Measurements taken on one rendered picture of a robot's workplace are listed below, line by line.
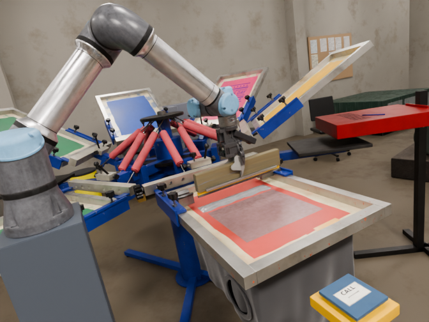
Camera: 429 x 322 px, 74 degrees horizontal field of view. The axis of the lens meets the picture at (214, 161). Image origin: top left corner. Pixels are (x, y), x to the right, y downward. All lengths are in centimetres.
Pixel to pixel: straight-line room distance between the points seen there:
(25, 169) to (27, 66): 454
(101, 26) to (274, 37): 615
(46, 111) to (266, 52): 603
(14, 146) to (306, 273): 90
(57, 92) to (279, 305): 92
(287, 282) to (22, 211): 76
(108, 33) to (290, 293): 94
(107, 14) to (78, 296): 71
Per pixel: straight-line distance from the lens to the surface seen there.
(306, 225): 103
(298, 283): 105
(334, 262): 114
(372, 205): 110
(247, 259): 89
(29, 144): 76
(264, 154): 124
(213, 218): 115
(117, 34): 84
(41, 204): 77
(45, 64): 525
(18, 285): 81
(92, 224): 138
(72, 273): 80
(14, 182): 76
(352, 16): 877
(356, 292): 76
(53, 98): 91
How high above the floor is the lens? 145
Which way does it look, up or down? 15 degrees down
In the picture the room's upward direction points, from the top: 10 degrees counter-clockwise
